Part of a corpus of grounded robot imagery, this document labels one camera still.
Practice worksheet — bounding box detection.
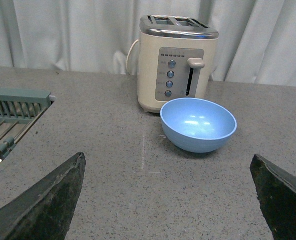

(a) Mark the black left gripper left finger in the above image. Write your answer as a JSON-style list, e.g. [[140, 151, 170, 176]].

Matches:
[[0, 152, 86, 240]]

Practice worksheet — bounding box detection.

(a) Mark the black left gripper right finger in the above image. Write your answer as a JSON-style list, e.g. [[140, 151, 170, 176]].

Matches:
[[250, 154, 296, 240]]

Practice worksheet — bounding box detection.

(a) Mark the blue bowl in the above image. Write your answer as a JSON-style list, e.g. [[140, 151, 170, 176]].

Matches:
[[160, 97, 237, 153]]

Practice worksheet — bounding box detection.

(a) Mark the green metal dish rack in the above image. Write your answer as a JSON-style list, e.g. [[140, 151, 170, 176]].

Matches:
[[0, 87, 56, 163]]

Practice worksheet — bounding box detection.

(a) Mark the white curtain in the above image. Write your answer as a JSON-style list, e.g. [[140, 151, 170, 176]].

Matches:
[[0, 0, 296, 86]]

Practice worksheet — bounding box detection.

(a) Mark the cream two-slot toaster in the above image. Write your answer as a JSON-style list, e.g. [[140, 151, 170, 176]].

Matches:
[[137, 15, 219, 113]]

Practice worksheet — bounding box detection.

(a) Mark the white toaster power cable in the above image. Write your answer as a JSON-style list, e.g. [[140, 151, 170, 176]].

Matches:
[[126, 39, 140, 76]]

